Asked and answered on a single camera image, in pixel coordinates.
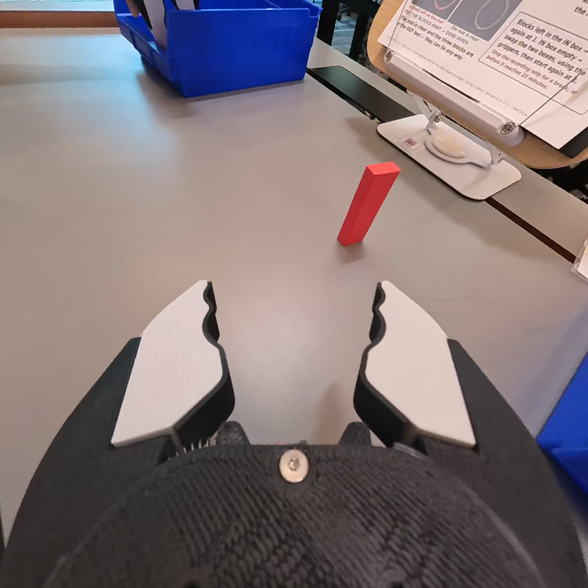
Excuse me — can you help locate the blue plastic bin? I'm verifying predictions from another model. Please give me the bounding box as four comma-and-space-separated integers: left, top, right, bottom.
113, 0, 322, 98
536, 353, 588, 501

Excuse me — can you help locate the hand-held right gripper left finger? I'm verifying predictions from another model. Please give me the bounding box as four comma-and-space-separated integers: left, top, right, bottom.
110, 280, 236, 449

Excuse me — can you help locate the printed instruction sheet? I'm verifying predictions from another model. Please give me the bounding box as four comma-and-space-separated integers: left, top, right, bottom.
378, 0, 588, 150

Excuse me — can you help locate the wood-edged grey desk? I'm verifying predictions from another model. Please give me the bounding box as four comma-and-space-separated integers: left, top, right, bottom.
0, 8, 119, 29

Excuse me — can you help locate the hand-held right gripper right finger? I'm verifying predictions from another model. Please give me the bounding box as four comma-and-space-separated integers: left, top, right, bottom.
354, 281, 477, 449

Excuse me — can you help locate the red plank block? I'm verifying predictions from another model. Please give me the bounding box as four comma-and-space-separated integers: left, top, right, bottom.
337, 162, 401, 248

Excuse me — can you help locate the instruction sheet on wooden stand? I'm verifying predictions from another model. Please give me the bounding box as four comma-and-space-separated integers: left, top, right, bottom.
366, 0, 588, 201

